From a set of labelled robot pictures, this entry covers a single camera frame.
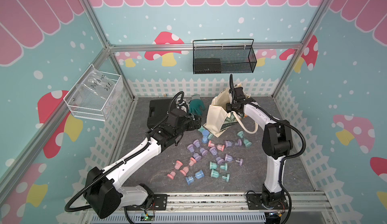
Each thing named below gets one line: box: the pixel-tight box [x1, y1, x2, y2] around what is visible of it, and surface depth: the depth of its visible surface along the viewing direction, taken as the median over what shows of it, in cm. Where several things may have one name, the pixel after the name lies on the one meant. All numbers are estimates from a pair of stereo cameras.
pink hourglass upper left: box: [179, 156, 198, 174], surface depth 86 cm
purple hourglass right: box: [224, 153, 244, 166], surface depth 88 cm
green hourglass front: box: [210, 169, 231, 183], surface depth 82 cm
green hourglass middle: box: [209, 161, 228, 172], surface depth 85 cm
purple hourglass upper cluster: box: [186, 138, 201, 153], surface depth 93 cm
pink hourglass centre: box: [207, 140, 225, 152], surface depth 93 cm
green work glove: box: [188, 94, 206, 117], surface depth 115 cm
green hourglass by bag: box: [236, 130, 252, 147], surface depth 96 cm
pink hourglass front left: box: [166, 161, 183, 181], surface depth 85 cm
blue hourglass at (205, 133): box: [201, 129, 210, 144], surface depth 96 cm
